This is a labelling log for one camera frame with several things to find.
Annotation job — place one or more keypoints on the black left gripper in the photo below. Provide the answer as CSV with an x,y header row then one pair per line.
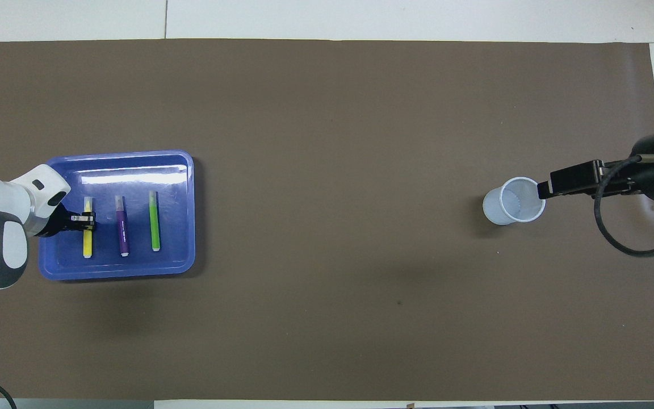
x,y
54,221

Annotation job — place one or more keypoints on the yellow marker pen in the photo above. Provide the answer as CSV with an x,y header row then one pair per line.
x,y
87,244

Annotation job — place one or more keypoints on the purple marker pen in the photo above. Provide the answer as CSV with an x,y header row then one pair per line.
x,y
122,227

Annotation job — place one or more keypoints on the green marker pen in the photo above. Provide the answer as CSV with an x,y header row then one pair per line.
x,y
155,221

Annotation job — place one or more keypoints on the translucent plastic cup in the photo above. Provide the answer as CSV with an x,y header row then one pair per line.
x,y
497,213

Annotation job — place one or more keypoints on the blue plastic tray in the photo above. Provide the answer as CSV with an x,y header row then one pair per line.
x,y
179,261

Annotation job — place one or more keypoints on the brown table mat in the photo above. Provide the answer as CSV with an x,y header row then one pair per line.
x,y
327,255

